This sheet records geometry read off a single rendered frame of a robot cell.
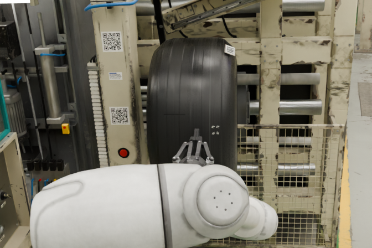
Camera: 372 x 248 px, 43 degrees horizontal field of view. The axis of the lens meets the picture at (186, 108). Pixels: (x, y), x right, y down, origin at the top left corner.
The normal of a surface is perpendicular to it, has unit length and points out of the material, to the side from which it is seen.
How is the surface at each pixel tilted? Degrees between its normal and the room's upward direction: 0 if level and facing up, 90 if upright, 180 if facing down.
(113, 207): 50
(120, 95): 90
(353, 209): 0
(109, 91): 90
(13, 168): 90
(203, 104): 63
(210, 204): 56
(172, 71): 38
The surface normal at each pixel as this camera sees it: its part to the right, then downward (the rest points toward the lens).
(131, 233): 0.16, 0.20
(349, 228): -0.04, -0.93
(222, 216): 0.24, -0.28
